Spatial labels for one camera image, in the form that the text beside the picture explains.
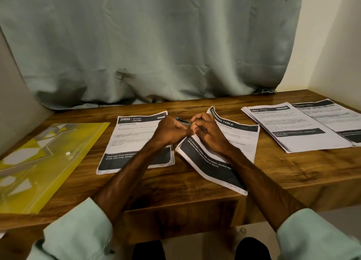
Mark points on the person's left hand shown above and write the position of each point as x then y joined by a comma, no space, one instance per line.
168,132

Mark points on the person's left forearm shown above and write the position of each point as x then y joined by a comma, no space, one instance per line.
107,206

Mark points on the person's right hand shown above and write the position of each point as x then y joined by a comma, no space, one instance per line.
211,134

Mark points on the person's left leg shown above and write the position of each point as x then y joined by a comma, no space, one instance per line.
148,250

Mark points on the wash baby bottle paper stack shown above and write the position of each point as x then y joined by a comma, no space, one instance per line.
132,141

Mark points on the person's right forearm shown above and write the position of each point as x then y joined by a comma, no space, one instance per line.
282,206

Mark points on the yellow patterned folder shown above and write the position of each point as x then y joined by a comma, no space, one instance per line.
48,164

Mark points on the pale green curtain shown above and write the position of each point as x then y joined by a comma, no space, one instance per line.
152,42

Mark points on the blue pen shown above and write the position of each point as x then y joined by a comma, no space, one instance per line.
183,121

